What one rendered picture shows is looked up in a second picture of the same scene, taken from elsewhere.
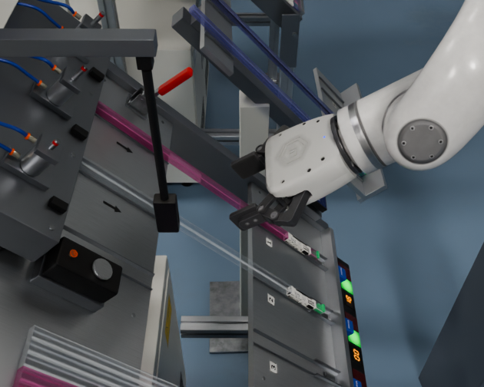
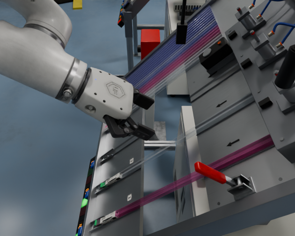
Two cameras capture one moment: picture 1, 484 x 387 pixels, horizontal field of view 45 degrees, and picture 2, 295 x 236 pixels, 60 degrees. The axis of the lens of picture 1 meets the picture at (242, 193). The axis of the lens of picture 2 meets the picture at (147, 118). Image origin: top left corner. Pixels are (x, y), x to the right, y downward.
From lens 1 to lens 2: 92 cm
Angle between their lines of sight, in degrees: 88
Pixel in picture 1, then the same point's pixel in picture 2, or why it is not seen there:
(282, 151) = (121, 95)
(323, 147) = (98, 75)
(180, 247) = not seen: outside the picture
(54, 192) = (237, 38)
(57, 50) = not seen: outside the picture
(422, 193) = not seen: outside the picture
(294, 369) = (123, 141)
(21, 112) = (276, 36)
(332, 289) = (92, 206)
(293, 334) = (121, 157)
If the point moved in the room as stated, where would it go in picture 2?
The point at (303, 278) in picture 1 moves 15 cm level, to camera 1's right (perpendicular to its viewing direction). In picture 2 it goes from (109, 199) to (54, 199)
